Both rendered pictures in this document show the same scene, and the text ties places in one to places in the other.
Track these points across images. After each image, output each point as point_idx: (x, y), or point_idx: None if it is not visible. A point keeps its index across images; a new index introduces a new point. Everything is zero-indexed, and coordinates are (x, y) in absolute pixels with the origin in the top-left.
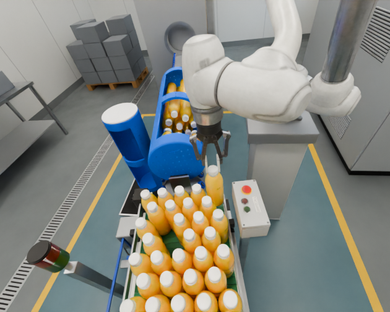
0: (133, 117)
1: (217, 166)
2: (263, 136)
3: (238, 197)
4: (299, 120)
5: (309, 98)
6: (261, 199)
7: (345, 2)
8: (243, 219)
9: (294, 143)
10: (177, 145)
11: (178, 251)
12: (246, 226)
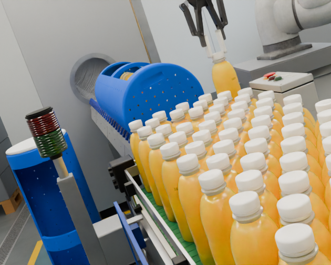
0: None
1: (221, 49)
2: (270, 69)
3: (263, 82)
4: (309, 47)
5: None
6: (292, 72)
7: None
8: (278, 83)
9: (316, 68)
10: (161, 68)
11: (210, 113)
12: (284, 84)
